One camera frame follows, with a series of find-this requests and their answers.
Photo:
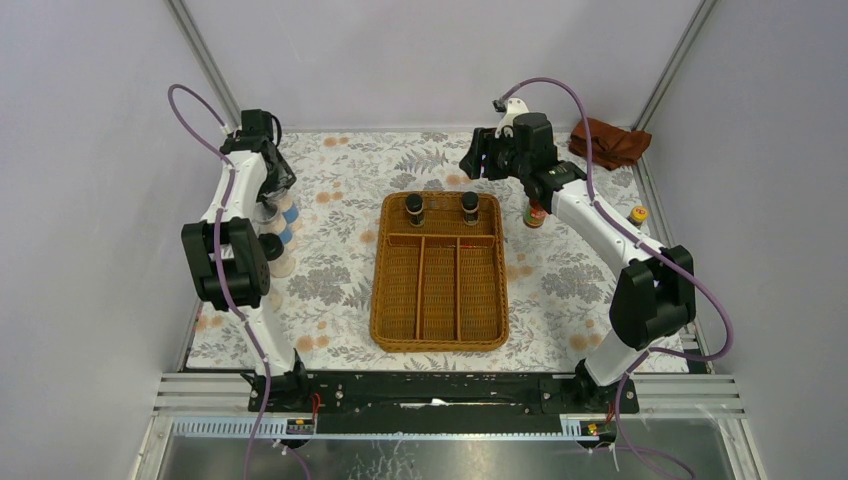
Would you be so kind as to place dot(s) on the floral table mat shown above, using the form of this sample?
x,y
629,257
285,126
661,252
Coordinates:
x,y
558,288

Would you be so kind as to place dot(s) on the brown wicker basket tray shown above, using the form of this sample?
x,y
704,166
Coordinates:
x,y
440,287

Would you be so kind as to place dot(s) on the red sauce bottle yellow cap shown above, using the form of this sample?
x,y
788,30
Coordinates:
x,y
534,215

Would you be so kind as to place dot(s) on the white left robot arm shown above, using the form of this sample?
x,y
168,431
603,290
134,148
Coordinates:
x,y
230,255

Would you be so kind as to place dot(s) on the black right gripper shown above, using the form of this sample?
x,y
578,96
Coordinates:
x,y
484,143

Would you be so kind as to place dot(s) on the silver-lid salt jar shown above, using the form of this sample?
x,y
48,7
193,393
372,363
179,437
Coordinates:
x,y
285,204
269,220

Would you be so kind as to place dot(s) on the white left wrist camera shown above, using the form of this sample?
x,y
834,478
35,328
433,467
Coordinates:
x,y
259,130

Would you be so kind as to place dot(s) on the black-cap pale spice jar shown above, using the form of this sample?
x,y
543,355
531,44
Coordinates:
x,y
280,261

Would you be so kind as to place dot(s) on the brown folded cloth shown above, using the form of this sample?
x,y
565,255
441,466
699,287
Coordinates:
x,y
612,147

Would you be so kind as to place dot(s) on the silver-lid salt jar far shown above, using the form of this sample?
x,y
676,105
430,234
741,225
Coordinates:
x,y
285,204

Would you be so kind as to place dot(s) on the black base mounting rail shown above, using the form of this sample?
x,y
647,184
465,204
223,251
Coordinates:
x,y
419,402

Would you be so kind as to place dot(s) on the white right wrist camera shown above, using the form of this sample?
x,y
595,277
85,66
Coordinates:
x,y
509,110

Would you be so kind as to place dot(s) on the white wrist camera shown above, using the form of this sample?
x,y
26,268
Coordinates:
x,y
259,130
509,110

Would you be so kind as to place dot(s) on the silver-lid salt jar near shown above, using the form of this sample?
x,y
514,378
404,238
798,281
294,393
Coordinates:
x,y
269,220

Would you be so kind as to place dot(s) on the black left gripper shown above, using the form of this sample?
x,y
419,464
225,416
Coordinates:
x,y
280,178

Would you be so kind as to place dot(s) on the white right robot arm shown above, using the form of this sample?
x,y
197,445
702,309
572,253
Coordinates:
x,y
654,295

